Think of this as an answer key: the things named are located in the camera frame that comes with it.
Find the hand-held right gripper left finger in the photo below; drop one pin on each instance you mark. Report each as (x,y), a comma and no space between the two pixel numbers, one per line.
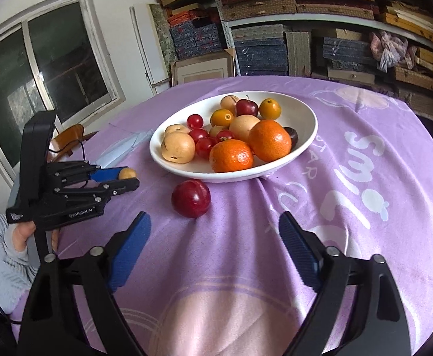
(129,254)

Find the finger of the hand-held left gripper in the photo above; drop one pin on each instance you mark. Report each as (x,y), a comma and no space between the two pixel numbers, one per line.
(121,187)
(105,174)

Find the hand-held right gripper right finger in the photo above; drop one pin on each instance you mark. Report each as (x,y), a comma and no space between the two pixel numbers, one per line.
(298,252)

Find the small tan pear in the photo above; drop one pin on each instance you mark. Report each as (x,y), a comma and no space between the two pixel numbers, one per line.
(216,131)
(127,173)

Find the round tan pear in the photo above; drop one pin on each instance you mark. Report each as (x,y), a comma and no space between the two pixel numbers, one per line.
(179,147)

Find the dark red plum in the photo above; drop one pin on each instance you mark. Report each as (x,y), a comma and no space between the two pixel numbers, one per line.
(191,198)

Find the large orange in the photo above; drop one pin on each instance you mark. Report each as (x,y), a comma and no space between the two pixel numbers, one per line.
(270,141)
(232,155)

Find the dark water chestnut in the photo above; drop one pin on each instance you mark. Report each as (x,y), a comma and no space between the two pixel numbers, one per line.
(292,135)

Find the small yellow tangerine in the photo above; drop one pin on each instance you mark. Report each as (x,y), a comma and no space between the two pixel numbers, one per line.
(270,108)
(222,117)

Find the white oval plate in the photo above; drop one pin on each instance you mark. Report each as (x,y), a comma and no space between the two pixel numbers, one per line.
(303,117)

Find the large pale pear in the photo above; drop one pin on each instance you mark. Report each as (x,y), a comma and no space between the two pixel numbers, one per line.
(244,127)

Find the red plum with stem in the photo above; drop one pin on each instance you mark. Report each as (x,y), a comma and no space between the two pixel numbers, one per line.
(246,107)

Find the person's left hand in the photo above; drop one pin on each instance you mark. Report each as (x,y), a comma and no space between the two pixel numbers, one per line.
(21,237)

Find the brown wooden chair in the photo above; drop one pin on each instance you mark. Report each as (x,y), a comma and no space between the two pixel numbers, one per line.
(70,139)

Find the purple printed tablecloth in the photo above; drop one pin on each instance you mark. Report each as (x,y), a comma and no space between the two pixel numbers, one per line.
(350,230)

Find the white framed sliding window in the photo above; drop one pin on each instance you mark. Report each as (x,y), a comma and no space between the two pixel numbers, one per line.
(42,66)

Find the white door panel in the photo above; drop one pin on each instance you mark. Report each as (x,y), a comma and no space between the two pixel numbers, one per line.
(147,44)

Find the green patterned board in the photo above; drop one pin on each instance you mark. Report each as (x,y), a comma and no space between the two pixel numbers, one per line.
(160,33)

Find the stack of blue red-flecked boxes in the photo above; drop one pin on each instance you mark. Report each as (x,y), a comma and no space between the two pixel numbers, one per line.
(194,40)

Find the white metal shelving rack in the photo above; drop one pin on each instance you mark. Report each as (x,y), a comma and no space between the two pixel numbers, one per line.
(226,29)

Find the stack of dark blue boxes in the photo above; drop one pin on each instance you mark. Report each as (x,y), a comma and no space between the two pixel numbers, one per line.
(262,55)
(346,53)

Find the pink plastic bag bundle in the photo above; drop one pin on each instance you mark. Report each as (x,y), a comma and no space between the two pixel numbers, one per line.
(390,50)

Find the stack of wooden boxes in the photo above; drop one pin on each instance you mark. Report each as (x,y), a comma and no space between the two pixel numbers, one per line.
(416,22)

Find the tan picture frame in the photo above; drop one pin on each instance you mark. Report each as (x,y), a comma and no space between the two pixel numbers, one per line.
(201,68)

